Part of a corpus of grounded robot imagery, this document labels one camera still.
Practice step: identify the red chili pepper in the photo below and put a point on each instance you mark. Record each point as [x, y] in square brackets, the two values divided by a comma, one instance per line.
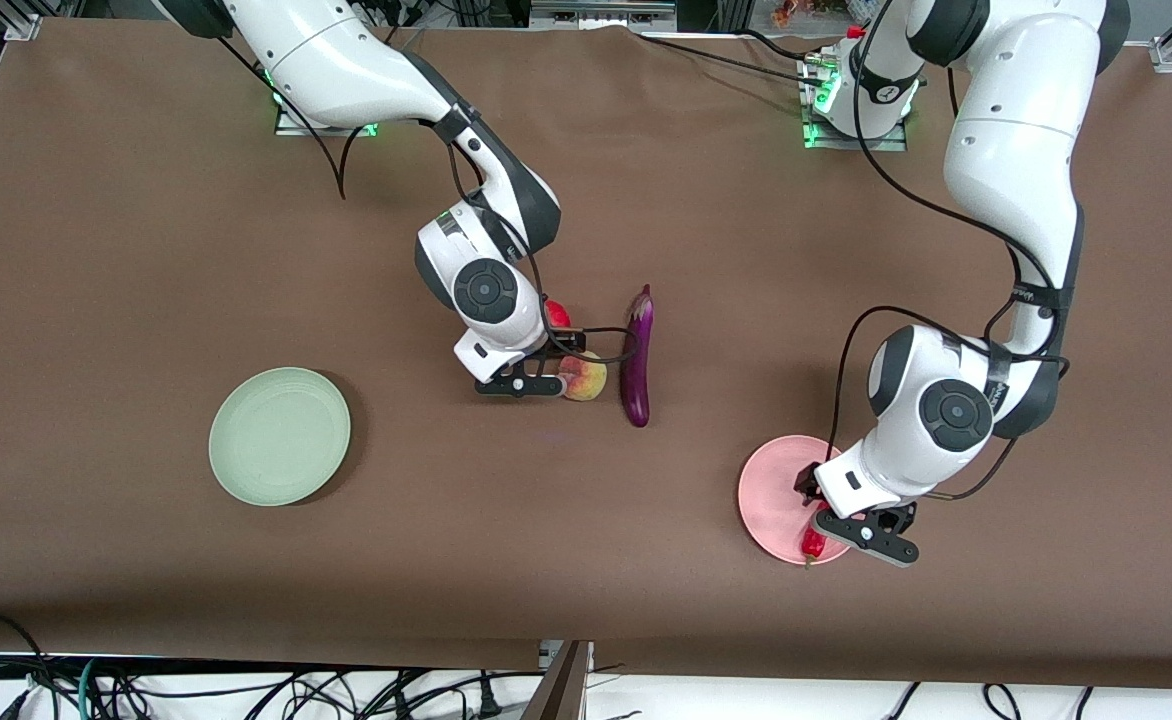
[812, 545]

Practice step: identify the red pomegranate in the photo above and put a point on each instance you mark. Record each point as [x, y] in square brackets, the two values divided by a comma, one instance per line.
[558, 318]

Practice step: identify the aluminium frame bar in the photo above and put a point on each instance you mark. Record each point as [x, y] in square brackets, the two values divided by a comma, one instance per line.
[596, 15]

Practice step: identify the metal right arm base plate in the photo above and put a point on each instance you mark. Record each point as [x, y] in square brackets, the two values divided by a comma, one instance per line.
[296, 130]

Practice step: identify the yellow pink peach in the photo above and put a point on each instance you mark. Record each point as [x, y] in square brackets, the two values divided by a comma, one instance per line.
[591, 380]

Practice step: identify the orange toy clutter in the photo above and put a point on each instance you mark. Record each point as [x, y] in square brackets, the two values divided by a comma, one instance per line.
[791, 12]

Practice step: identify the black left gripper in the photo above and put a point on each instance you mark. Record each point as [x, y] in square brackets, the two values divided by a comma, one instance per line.
[806, 483]

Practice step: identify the pink plate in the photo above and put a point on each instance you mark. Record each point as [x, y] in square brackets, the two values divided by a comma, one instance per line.
[771, 490]

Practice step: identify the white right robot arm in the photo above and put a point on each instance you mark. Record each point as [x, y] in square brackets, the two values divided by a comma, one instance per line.
[346, 70]

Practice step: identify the brown wooden post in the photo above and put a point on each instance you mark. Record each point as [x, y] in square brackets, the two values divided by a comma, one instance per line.
[561, 690]

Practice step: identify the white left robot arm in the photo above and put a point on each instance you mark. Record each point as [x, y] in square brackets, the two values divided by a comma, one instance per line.
[1016, 150]

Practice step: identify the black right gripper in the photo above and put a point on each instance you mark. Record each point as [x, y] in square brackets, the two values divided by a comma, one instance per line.
[558, 345]

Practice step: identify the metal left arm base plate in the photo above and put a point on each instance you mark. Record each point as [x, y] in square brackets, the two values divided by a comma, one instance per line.
[886, 145]

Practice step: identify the brown table cloth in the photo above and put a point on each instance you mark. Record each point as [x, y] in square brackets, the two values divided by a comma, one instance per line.
[546, 550]

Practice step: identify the purple eggplant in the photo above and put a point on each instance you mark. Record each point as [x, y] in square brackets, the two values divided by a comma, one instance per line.
[636, 390]

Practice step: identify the pale green plate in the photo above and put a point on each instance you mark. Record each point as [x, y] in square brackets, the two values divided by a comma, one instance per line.
[279, 437]

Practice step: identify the white lower sheet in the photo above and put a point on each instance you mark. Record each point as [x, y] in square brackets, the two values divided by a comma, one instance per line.
[746, 700]

